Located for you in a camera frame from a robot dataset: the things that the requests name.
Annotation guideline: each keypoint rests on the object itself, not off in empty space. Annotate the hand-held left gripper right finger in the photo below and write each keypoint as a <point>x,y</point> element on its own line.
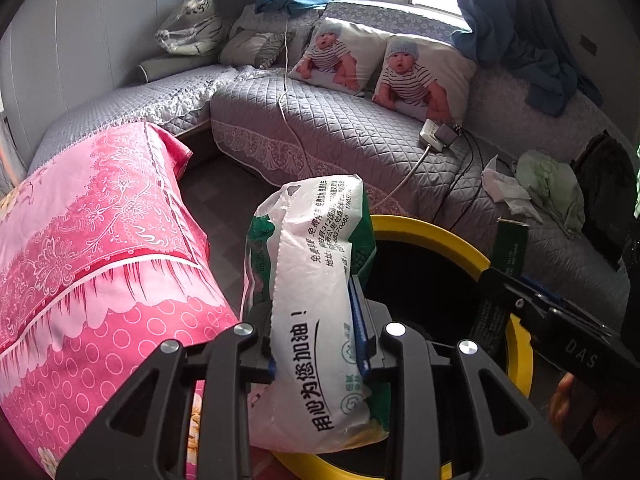
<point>358,320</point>

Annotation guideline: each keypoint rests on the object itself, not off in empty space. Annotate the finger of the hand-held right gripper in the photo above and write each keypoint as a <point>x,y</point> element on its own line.
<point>555,300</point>
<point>502,284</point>

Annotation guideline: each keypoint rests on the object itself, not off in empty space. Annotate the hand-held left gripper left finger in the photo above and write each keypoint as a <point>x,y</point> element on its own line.
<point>255,365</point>

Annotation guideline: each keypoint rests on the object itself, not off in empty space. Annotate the dark green carton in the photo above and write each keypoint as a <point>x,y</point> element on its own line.
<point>510,242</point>

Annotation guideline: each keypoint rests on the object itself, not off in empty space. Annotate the white and green packet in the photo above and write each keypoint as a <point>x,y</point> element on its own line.
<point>310,280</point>

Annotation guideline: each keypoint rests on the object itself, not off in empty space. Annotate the yellow-rimmed black bin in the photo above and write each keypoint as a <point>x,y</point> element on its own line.
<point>430,232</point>

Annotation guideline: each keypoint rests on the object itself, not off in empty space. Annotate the person's right hand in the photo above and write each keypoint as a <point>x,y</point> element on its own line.
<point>562,400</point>

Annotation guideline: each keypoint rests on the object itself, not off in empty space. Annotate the crumpled white paper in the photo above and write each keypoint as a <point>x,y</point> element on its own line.
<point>500,185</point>

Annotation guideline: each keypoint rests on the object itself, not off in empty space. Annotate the light green cloth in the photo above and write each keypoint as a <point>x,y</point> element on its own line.
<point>550,185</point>

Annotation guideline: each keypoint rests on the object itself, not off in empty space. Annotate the black bag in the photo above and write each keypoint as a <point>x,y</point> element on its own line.
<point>605,190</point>

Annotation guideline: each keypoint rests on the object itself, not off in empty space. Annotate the white power strip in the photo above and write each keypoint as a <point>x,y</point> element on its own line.
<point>428,135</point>

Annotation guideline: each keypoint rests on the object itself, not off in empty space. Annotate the grey quilted sofa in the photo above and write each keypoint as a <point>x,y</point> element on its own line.
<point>350,135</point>

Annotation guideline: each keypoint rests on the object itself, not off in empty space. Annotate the pink floral blanket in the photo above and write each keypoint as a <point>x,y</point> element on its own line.
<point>100,260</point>

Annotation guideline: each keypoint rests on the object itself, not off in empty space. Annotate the baby print pillow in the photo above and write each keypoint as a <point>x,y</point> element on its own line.
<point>420,80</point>
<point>335,55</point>

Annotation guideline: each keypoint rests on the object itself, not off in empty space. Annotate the grey striped cushion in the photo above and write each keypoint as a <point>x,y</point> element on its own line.
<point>255,46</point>

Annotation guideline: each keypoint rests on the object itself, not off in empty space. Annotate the grey bolster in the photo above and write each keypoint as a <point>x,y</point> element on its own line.
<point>170,66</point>

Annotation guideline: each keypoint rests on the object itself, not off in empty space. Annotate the clear plastic bag of bedding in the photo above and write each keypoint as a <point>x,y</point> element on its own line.
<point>192,25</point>

